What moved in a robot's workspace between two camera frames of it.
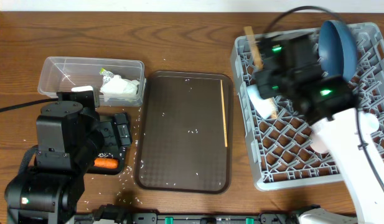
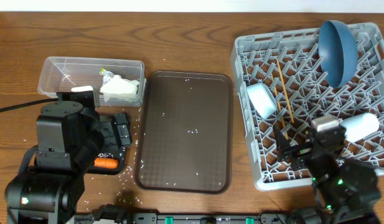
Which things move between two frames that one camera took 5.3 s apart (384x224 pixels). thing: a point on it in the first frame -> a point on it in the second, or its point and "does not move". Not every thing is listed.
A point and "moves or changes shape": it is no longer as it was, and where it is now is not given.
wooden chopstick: x=225 y=125 moves or changes shape
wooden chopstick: x=258 y=62 -> x=279 y=107
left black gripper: x=117 y=138 does not move
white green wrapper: x=114 y=88 does not move
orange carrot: x=109 y=163 does not move
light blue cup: x=369 y=122 does not move
